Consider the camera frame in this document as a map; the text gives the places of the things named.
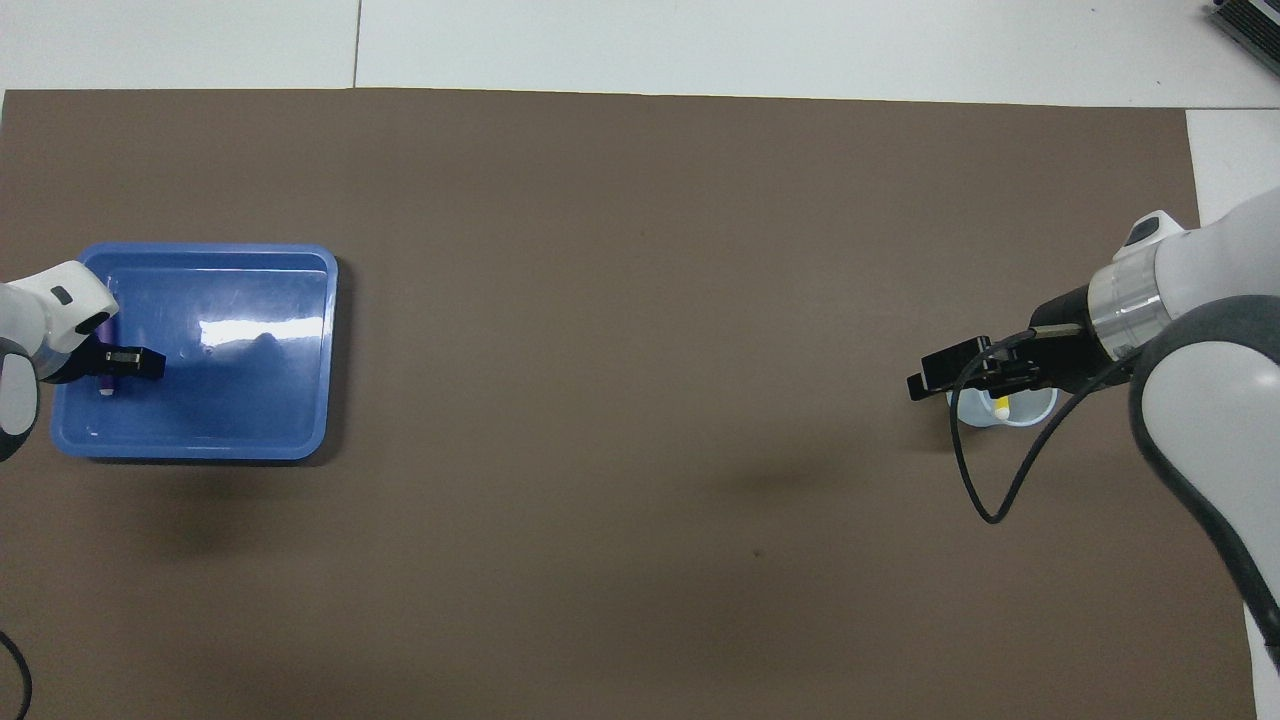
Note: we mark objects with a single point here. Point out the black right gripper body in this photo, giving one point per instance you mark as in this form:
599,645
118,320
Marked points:
1065,340

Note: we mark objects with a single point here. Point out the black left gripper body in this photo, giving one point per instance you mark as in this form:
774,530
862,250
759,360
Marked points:
75,365

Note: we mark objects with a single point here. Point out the purple marker pen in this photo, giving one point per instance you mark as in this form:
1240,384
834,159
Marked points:
106,388

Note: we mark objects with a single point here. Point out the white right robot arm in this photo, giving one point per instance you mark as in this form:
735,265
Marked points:
1210,380

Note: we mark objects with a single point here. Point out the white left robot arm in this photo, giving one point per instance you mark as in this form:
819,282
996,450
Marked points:
30,320

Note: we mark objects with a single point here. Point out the translucent plastic cup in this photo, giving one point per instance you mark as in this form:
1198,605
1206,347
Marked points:
1030,408

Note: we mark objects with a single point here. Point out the blue plastic tray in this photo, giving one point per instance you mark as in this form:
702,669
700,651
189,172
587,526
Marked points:
250,400

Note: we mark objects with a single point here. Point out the brown table mat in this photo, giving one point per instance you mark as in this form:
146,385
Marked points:
640,300

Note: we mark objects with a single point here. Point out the grey ribbed device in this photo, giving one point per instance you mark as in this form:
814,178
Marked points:
1250,25

